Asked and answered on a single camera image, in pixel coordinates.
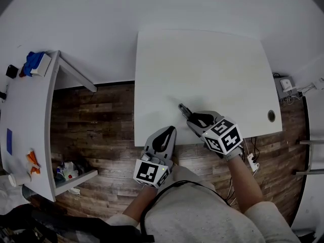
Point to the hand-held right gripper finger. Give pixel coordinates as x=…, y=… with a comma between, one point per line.
x=198, y=129
x=212, y=115

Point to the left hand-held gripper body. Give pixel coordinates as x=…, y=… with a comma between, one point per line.
x=152, y=172

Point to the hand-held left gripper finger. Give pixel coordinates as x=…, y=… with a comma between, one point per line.
x=150, y=147
x=170, y=148

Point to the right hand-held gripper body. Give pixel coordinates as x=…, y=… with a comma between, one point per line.
x=225, y=138

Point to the grey utility knife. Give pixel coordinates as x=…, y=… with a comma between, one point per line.
x=183, y=109

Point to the person's left forearm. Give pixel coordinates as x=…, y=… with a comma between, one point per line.
x=138, y=204

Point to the person's right forearm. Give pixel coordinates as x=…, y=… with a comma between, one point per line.
x=246, y=183

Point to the white power strip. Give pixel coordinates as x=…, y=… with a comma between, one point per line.
x=252, y=162

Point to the white square table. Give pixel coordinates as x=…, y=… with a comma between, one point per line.
x=202, y=67

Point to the person's grey clothing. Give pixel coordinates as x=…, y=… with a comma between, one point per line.
x=197, y=216

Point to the white crumpled tissue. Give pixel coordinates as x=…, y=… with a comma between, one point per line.
x=74, y=191

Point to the white router on grey box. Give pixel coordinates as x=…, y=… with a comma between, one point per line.
x=286, y=85

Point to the bag of rubbish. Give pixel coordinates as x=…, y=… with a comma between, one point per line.
x=67, y=171

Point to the white side table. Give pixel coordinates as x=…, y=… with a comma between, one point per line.
x=315, y=125

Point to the black chair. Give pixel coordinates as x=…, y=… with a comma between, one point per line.
x=76, y=229

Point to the orange and white tool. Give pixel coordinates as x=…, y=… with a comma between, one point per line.
x=33, y=161

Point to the grey rolled cloth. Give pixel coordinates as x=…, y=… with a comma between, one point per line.
x=27, y=192

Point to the long white desk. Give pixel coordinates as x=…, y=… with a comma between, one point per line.
x=25, y=115

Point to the white rectangular box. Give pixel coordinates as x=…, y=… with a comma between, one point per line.
x=41, y=66

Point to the purple flat card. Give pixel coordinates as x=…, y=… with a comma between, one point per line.
x=9, y=142

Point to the white crumpled cloth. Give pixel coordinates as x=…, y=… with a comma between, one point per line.
x=10, y=199

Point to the blue cloth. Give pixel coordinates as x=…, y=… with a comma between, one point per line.
x=31, y=61

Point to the dark red item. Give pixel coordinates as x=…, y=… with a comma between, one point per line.
x=22, y=73

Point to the dark drink bottle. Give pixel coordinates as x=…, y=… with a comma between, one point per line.
x=2, y=95

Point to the small black box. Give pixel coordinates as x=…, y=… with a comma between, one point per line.
x=11, y=71

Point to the white wall adapter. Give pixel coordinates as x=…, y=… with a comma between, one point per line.
x=319, y=83

